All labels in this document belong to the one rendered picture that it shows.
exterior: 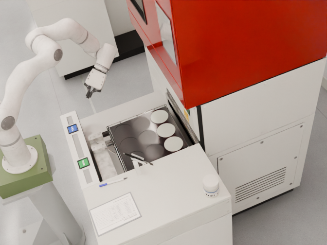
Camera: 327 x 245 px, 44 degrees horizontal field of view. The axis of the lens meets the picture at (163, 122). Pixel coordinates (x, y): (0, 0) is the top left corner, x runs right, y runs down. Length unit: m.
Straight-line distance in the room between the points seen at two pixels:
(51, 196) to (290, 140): 1.44
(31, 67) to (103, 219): 0.78
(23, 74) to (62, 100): 1.97
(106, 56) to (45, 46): 0.47
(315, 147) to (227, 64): 1.67
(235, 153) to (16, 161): 1.16
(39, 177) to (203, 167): 0.87
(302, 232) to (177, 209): 1.25
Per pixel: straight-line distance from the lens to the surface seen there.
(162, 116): 2.27
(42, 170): 2.22
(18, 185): 2.26
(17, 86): 2.00
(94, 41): 2.19
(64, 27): 2.05
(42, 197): 2.46
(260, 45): 1.80
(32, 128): 3.81
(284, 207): 2.96
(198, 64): 1.69
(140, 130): 2.22
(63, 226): 2.75
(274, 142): 2.37
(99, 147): 2.20
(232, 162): 2.30
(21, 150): 2.19
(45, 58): 1.96
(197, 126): 1.95
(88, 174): 2.05
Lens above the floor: 2.55
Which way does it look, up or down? 48 degrees down
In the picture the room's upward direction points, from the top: 12 degrees counter-clockwise
